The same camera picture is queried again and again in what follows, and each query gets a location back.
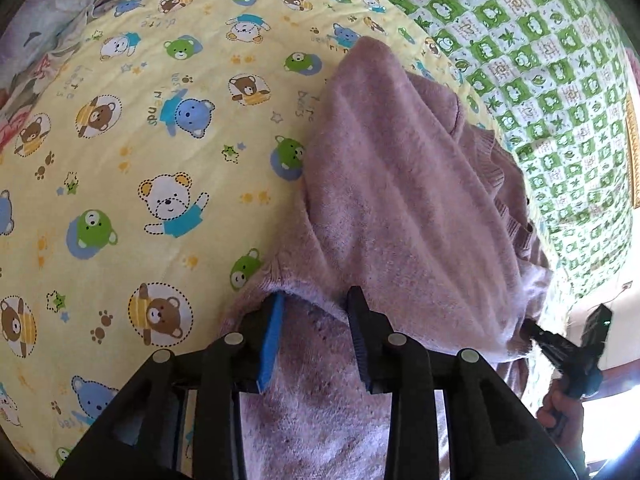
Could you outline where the green frog print quilt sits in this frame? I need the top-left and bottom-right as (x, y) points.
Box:
(345, 0), (638, 406)

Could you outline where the purple knit sweater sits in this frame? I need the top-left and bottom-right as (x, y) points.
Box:
(220, 35), (553, 480)

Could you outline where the golden wooden frame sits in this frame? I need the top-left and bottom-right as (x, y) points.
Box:
(625, 45), (640, 211)

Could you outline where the pink floral blanket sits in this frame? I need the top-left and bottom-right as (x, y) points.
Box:
(0, 102), (38, 156)

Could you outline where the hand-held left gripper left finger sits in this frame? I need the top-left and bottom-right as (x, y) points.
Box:
(54, 292), (288, 480)

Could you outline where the yellow bear print bed sheet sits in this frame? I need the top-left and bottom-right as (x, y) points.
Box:
(0, 0), (506, 478)

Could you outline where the purple floral blanket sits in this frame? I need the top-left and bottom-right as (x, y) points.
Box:
(0, 0), (241, 111)

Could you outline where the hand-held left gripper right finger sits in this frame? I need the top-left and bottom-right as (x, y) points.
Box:
(347, 286), (580, 480)

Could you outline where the person's right hand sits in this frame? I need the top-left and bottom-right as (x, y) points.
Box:
(536, 382), (586, 443)

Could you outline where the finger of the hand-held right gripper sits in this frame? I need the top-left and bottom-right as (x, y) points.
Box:
(520, 321), (568, 363)

